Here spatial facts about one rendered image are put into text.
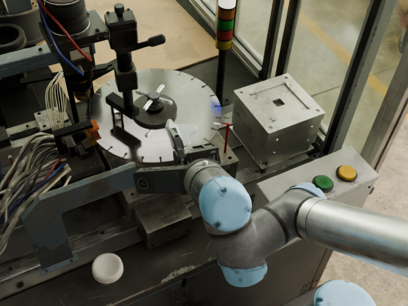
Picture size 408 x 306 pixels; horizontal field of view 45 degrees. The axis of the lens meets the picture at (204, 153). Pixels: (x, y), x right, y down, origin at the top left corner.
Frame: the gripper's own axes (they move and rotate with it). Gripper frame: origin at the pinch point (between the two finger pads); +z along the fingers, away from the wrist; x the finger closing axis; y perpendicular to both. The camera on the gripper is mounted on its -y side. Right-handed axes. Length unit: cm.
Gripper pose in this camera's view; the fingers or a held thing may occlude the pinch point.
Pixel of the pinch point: (170, 154)
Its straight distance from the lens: 106.0
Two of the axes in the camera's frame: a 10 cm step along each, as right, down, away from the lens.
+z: -2.6, -2.4, 9.4
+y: 9.6, -1.8, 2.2
